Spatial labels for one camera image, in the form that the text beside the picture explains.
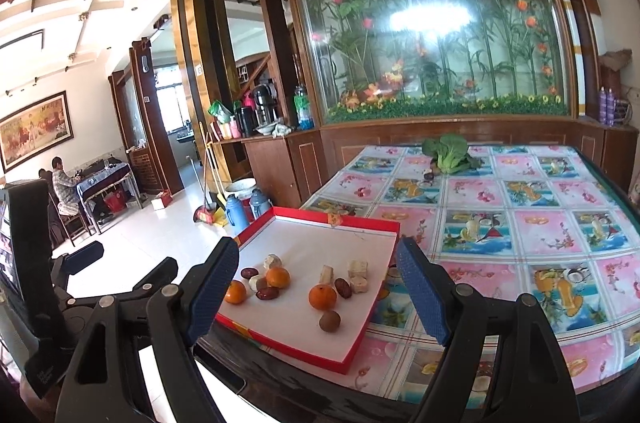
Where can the blue thermos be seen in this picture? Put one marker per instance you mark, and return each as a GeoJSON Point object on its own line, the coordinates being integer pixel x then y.
{"type": "Point", "coordinates": [234, 210]}
{"type": "Point", "coordinates": [260, 203]}

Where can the red bag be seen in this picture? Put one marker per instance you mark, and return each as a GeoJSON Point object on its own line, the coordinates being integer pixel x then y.
{"type": "Point", "coordinates": [115, 203]}

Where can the red dustpan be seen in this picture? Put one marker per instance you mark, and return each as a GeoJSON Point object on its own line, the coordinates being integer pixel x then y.
{"type": "Point", "coordinates": [206, 216]}

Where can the red-rimmed white box tray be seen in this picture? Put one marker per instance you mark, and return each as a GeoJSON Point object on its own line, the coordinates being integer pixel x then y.
{"type": "Point", "coordinates": [310, 248]}

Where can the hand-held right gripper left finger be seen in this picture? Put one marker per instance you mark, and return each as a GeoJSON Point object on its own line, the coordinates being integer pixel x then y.
{"type": "Point", "coordinates": [212, 293]}

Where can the table with dark cloth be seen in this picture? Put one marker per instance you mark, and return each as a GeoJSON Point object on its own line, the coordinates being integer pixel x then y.
{"type": "Point", "coordinates": [102, 180]}

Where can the metal basin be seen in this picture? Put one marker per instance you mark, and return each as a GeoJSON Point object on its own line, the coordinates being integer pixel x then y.
{"type": "Point", "coordinates": [240, 188]}

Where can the black flask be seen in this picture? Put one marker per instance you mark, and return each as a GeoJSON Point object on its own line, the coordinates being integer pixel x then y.
{"type": "Point", "coordinates": [245, 120]}

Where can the round brown longan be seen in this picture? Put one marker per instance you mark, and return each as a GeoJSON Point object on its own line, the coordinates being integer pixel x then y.
{"type": "Point", "coordinates": [330, 321]}

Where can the pink bottle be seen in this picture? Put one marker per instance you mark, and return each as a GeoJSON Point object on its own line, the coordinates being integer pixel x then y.
{"type": "Point", "coordinates": [232, 129]}

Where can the framed wall painting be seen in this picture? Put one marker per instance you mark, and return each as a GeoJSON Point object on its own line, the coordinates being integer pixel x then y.
{"type": "Point", "coordinates": [35, 130]}

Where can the green plastic bottle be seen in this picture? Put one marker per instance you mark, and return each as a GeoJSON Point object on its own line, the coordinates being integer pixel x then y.
{"type": "Point", "coordinates": [303, 108]}

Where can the black thermos jug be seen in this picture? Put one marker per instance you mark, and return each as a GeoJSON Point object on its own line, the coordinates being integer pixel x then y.
{"type": "Point", "coordinates": [264, 103]}

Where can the green bok choy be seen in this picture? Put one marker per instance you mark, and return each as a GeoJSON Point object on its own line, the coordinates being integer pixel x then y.
{"type": "Point", "coordinates": [447, 155]}

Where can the purple spray can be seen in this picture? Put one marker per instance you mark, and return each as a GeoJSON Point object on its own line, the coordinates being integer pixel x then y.
{"type": "Point", "coordinates": [611, 108]}
{"type": "Point", "coordinates": [602, 107]}

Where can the green plastic bag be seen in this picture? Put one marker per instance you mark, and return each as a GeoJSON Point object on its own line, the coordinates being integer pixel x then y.
{"type": "Point", "coordinates": [219, 109]}

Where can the wooden pillar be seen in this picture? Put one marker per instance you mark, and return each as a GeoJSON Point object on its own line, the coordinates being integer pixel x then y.
{"type": "Point", "coordinates": [200, 78]}

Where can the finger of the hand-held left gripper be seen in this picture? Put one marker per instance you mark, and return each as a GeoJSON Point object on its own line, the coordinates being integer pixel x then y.
{"type": "Point", "coordinates": [160, 272]}
{"type": "Point", "coordinates": [82, 255]}

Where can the beige garlic clove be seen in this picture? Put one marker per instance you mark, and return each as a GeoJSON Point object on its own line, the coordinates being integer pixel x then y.
{"type": "Point", "coordinates": [326, 274]}

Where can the beige garlic pieces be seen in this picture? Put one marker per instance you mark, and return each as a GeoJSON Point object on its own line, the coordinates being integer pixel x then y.
{"type": "Point", "coordinates": [358, 268]}

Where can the wooden sideboard cabinet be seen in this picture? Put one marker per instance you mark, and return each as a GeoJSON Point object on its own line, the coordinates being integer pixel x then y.
{"type": "Point", "coordinates": [285, 168]}

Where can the fruit-print plastic tablecloth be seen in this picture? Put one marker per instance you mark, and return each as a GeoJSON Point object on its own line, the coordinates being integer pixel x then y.
{"type": "Point", "coordinates": [500, 223]}

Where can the wrinkled red date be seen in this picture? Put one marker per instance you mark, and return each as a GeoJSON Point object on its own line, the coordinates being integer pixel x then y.
{"type": "Point", "coordinates": [249, 273]}
{"type": "Point", "coordinates": [343, 287]}
{"type": "Point", "coordinates": [267, 293]}

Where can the orange mandarin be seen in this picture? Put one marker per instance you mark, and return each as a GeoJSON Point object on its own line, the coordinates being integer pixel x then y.
{"type": "Point", "coordinates": [321, 297]}
{"type": "Point", "coordinates": [235, 292]}
{"type": "Point", "coordinates": [277, 277]}

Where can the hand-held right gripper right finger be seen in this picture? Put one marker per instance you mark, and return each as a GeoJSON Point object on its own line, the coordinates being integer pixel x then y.
{"type": "Point", "coordinates": [422, 288]}

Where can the cardboard box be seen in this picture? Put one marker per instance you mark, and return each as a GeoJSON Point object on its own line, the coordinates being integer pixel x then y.
{"type": "Point", "coordinates": [161, 200]}

